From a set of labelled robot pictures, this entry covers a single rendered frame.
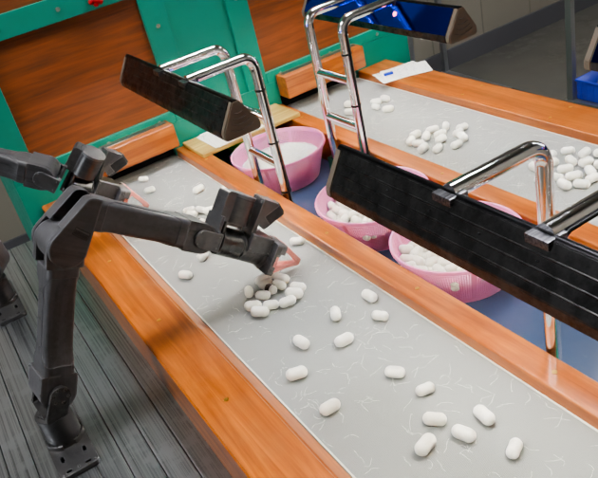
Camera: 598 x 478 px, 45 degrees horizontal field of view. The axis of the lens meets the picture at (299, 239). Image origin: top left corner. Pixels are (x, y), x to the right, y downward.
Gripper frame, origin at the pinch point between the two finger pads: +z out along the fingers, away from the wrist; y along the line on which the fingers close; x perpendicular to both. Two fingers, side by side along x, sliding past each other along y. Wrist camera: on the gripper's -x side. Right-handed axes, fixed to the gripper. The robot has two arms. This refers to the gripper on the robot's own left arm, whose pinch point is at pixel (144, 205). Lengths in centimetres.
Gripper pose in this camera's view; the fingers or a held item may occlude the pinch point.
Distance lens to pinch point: 179.2
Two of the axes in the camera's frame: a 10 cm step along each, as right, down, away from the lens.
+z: 7.7, 2.2, 6.0
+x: -3.8, 9.1, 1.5
